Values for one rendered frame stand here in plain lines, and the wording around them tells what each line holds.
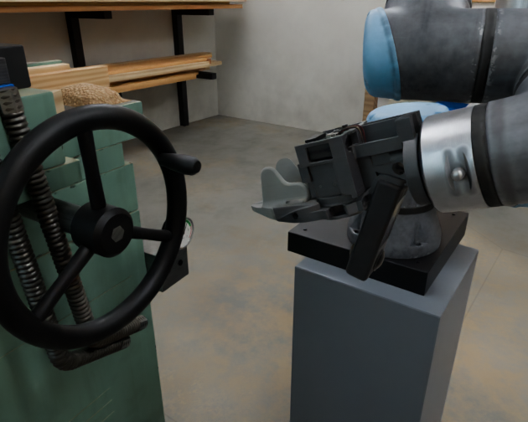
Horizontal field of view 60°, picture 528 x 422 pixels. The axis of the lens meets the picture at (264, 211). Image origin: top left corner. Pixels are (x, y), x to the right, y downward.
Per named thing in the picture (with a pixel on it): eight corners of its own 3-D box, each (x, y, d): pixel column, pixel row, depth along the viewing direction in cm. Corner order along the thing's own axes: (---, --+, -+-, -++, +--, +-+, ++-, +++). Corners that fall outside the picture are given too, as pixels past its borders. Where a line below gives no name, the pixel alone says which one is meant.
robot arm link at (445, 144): (499, 187, 45) (484, 226, 37) (447, 194, 48) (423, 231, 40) (481, 97, 43) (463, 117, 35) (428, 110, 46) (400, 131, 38)
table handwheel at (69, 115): (110, 389, 58) (-86, 280, 36) (14, 335, 67) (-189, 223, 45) (221, 210, 71) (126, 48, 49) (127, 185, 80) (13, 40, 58)
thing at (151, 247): (163, 293, 89) (159, 257, 86) (118, 275, 95) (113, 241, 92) (191, 273, 96) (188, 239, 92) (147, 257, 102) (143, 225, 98)
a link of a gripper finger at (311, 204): (286, 196, 53) (355, 185, 48) (291, 210, 53) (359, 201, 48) (265, 211, 49) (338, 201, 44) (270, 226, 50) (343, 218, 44)
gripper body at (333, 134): (319, 131, 52) (427, 105, 45) (339, 203, 54) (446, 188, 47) (287, 148, 46) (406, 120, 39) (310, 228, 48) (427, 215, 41)
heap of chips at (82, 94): (91, 110, 72) (88, 91, 71) (41, 101, 78) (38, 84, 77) (132, 100, 79) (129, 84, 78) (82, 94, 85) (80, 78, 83)
